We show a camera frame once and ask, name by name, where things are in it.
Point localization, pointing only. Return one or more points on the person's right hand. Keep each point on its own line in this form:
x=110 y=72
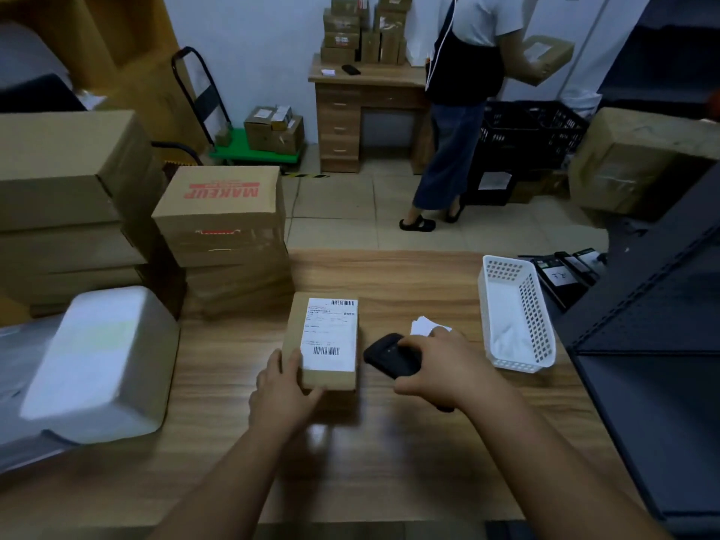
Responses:
x=455 y=371

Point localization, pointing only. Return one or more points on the person's left hand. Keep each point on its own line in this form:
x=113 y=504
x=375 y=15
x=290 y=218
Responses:
x=281 y=404

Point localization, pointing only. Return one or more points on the stack of white stickers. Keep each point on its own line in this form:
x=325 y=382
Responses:
x=424 y=326

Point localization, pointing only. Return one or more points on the black handheld scanner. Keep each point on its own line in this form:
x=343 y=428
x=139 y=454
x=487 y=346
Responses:
x=388 y=354

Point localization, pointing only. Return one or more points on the small plain cardboard box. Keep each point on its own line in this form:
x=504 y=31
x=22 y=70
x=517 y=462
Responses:
x=292 y=326

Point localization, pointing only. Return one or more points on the white foam parcel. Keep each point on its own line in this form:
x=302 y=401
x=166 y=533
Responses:
x=101 y=365

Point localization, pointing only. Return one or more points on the red printed cardboard box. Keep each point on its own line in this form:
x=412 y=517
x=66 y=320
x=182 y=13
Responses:
x=219 y=208

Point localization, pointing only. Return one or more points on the person's left forearm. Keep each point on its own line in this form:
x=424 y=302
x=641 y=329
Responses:
x=219 y=489

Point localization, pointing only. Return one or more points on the person's right forearm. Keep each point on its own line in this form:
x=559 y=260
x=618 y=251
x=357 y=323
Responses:
x=562 y=472

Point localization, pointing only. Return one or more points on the medium taped cardboard box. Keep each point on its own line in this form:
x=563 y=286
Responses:
x=275 y=140

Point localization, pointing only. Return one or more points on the large wrapped cardboard box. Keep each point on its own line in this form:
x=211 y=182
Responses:
x=630 y=163

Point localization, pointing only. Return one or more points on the tiny cardboard box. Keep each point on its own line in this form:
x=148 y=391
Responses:
x=224 y=137

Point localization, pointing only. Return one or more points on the small yellowish cardboard box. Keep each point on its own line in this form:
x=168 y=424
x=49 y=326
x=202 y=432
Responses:
x=281 y=118

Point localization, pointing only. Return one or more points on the small labelled cardboard box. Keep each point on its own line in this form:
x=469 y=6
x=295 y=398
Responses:
x=260 y=115

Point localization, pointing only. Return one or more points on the stack of small cardboard boxes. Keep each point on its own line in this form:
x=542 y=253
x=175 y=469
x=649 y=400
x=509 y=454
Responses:
x=343 y=33

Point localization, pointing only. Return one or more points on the stack of large cardboard boxes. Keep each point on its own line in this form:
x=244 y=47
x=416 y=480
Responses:
x=129 y=50

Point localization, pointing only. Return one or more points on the white perforated plastic tray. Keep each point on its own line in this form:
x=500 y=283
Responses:
x=506 y=314

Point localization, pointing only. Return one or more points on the black scanners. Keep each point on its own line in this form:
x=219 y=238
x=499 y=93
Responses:
x=559 y=278

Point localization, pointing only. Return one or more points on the black flat device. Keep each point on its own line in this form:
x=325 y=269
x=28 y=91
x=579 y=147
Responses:
x=590 y=259
x=576 y=267

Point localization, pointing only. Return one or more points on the black plastic crates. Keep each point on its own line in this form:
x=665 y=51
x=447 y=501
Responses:
x=478 y=193

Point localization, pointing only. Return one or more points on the dark metal shelf rack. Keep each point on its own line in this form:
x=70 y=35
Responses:
x=664 y=56
x=658 y=416

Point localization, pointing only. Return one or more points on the black plastic crate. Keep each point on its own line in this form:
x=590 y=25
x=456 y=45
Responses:
x=562 y=134
x=512 y=134

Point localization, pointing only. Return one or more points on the green platform trolley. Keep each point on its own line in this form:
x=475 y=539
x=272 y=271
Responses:
x=247 y=154

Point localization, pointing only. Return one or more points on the wooden drawer desk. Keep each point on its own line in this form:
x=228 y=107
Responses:
x=337 y=123

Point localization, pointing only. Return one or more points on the white plastic bag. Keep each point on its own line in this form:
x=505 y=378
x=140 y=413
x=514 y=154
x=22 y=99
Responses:
x=582 y=103

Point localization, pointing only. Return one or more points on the small black phone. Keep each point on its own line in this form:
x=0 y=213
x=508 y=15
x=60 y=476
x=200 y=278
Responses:
x=351 y=70

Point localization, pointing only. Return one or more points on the white standing air conditioner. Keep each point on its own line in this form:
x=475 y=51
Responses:
x=590 y=39

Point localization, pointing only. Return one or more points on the black office chair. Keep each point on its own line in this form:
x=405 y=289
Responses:
x=34 y=95

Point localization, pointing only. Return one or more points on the grey soft parcel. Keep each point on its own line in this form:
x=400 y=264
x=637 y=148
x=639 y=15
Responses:
x=28 y=53

